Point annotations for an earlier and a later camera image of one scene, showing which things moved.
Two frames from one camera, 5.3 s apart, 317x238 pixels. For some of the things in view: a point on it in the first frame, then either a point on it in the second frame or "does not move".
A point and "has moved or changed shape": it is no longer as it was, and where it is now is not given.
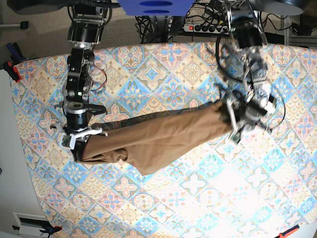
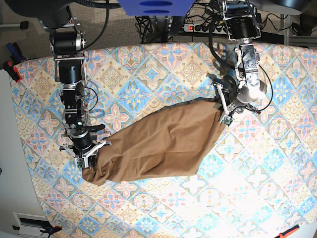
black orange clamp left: [9, 67] does not move
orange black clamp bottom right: [284, 234] does not move
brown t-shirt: [141, 143] has moved or changed shape
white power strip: [206, 28] does not move
